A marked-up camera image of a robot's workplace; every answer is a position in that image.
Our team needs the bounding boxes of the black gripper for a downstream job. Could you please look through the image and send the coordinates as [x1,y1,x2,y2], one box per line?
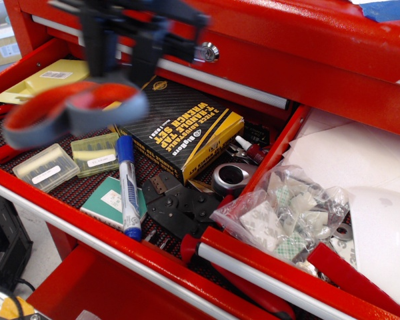
[49,1,209,87]

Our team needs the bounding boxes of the orange grey handled scissors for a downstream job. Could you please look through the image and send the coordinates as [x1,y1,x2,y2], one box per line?
[2,81,149,149]

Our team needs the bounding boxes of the silver round drawer lock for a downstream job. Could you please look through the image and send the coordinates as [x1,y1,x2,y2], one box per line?
[200,42,220,63]

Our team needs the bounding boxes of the open red left drawer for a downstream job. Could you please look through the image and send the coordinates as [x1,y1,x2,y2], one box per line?
[0,37,311,320]

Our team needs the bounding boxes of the open red drawer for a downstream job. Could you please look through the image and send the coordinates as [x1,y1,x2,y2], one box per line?
[197,105,398,319]
[0,37,311,320]

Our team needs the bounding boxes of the open red right drawer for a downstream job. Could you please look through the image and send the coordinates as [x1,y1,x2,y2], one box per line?
[197,105,398,319]

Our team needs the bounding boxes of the yellow plastic flat case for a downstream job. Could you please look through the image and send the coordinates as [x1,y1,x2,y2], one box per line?
[0,59,89,105]

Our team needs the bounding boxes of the black yellow tap wrench box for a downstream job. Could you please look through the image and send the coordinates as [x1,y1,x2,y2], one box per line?
[110,77,244,183]

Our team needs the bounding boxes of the green clear drill bit case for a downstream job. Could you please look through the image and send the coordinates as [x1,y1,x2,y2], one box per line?
[71,133,119,178]

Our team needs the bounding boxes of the teal white small box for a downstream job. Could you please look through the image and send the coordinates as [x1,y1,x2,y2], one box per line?
[79,176,148,232]

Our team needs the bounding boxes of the silver black tape measure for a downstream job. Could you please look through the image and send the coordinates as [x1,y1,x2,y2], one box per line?
[211,163,257,197]

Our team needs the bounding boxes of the red threadlocker bottle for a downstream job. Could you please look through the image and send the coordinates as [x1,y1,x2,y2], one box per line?
[235,135,267,165]

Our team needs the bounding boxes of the blue white marker pen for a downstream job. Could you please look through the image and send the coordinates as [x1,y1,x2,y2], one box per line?
[116,135,141,241]

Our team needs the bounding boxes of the red tool chest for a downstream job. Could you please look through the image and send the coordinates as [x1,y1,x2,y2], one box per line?
[5,1,400,135]

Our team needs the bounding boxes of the black electronic device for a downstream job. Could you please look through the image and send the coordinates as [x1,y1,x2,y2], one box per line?
[0,196,33,291]

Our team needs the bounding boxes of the clear bag of adhesive mounts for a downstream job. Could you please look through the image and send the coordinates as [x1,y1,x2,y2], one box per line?
[211,165,349,276]

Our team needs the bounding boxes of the white paper sheets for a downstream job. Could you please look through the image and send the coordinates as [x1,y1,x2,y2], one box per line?
[283,109,400,193]

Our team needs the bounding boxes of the silver metal washer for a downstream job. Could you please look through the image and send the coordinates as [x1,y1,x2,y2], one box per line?
[333,223,353,241]

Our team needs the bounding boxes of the white apple mouse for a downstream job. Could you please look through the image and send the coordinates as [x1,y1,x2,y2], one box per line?
[349,186,400,304]

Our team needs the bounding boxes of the black crimping tool red handles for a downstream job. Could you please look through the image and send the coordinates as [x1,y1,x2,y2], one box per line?
[142,171,295,319]

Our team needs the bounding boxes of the black cable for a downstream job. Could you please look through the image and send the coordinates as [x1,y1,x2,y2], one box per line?
[0,278,37,320]

